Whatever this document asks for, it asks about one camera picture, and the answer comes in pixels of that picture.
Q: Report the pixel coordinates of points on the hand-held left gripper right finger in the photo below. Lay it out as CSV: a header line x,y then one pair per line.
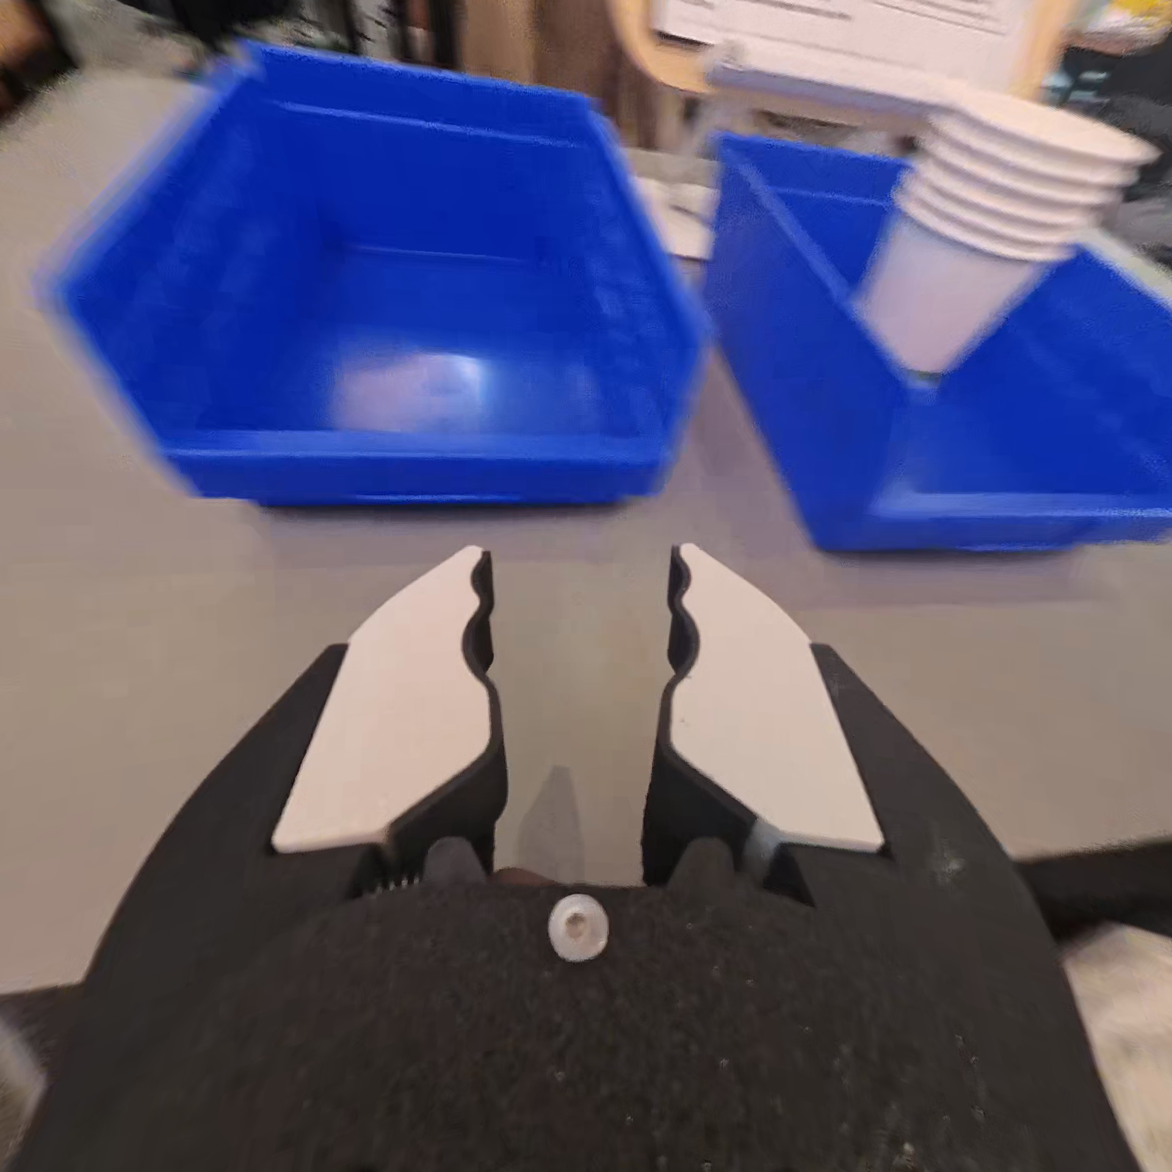
x,y
759,733

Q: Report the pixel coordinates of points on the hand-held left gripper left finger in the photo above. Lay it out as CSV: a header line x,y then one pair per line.
x,y
403,733

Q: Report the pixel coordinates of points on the blue plastic bin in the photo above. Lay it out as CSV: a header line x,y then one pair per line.
x,y
412,467
823,384

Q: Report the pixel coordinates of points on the cluster of white cups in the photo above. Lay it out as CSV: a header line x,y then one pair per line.
x,y
934,294

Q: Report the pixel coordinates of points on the instruction sheet on tablet stand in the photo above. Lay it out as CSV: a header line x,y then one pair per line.
x,y
641,47

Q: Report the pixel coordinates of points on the printed instruction sheet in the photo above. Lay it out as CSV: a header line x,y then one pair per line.
x,y
823,19

